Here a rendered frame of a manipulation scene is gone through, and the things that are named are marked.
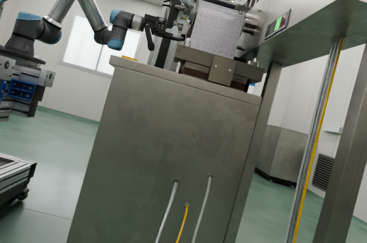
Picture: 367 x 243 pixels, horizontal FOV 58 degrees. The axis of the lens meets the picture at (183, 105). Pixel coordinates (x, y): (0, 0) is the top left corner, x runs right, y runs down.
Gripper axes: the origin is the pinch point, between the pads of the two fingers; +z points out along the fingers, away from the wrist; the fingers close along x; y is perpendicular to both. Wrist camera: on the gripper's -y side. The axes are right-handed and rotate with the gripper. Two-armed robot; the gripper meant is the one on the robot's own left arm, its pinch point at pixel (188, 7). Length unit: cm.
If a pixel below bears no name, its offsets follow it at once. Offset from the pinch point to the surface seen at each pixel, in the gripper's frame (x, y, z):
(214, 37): -6.1, 1.0, 20.8
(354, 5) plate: -87, 16, 40
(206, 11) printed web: -6.1, 4.9, 8.0
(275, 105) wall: 551, 169, 178
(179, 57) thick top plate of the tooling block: -25.8, -21.5, 21.0
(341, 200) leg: -83, -14, 83
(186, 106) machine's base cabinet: -32, -32, 40
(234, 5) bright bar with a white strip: 24.4, 29.4, 9.8
